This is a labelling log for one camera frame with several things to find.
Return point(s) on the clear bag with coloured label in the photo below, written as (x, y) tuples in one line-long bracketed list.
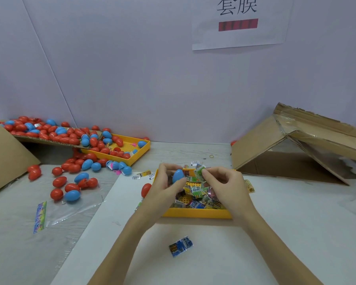
[(68, 213)]

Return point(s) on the person's left forearm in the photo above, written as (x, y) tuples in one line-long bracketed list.
[(121, 255)]

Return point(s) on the tall brown cardboard box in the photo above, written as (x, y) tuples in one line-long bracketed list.
[(3, 160)]

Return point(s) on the brown cardboard sheet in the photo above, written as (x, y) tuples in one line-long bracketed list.
[(44, 141)]

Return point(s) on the white paper sign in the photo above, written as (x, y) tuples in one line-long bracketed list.
[(240, 32)]

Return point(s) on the blue packet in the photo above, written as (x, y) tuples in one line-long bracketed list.
[(181, 246)]

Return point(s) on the yellow plastic tray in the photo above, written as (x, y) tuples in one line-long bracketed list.
[(193, 213)]

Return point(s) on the torn flattened cardboard box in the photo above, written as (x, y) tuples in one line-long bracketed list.
[(258, 145)]

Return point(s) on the yellow label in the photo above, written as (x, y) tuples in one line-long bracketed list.
[(249, 185)]

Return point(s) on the pile of plastic eggs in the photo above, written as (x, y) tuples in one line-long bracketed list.
[(71, 136)]

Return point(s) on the yellow tray under eggs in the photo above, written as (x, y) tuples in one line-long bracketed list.
[(139, 151)]

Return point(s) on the person's right hand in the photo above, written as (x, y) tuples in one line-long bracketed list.
[(234, 193)]

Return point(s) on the person's right forearm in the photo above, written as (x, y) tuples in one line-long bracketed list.
[(282, 252)]

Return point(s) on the person's left hand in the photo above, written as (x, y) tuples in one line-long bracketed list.
[(160, 196)]

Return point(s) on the single blue plastic egg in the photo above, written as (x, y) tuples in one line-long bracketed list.
[(178, 175)]

